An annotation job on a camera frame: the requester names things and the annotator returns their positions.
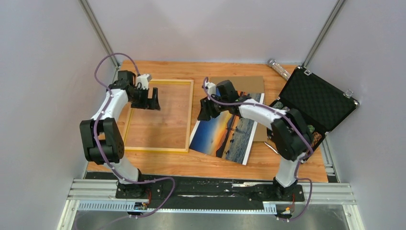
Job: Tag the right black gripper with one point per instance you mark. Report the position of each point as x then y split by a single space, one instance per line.
207 110

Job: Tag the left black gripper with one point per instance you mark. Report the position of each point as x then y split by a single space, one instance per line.
152 104

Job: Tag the clear acrylic sheet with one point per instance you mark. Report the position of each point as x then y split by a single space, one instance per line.
158 114

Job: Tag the sunset landscape photo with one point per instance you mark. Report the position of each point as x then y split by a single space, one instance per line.
227 136

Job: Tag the yellow wooden picture frame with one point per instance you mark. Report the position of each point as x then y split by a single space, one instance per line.
158 149

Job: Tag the brown cardboard backing board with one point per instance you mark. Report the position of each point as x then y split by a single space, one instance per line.
250 84

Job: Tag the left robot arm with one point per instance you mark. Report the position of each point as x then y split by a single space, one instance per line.
101 138

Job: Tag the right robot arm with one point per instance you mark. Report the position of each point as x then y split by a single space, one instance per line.
289 131

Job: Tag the black aluminium chip case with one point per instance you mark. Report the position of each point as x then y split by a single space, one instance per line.
322 105

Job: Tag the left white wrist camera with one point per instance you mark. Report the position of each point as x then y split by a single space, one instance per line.
142 81

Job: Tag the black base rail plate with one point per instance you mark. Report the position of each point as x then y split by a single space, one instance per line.
178 194

